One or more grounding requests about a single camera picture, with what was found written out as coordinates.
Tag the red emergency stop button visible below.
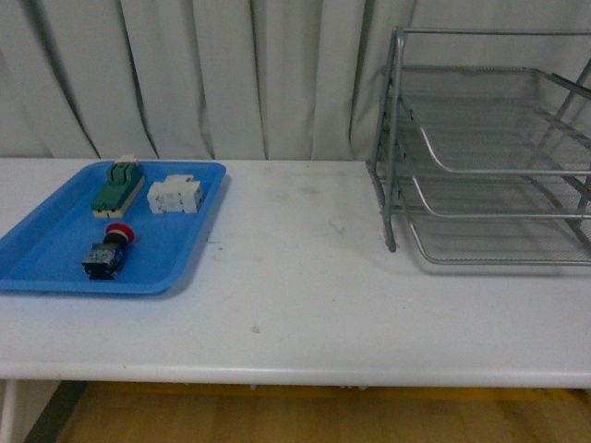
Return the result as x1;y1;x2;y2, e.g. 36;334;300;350
82;222;135;281

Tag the silver mesh three-tier rack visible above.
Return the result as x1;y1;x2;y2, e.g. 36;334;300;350
367;27;590;266

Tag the white circuit breaker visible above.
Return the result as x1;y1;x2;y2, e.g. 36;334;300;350
147;174;204;214

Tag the blue plastic tray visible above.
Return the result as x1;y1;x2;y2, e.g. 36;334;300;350
1;162;226;294

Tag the white curtain backdrop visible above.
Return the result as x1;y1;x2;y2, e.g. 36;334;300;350
1;1;590;160

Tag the white table leg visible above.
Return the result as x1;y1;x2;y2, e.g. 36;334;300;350
1;379;22;443

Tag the green knife switch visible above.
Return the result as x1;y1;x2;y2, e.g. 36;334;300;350
90;155;146;219

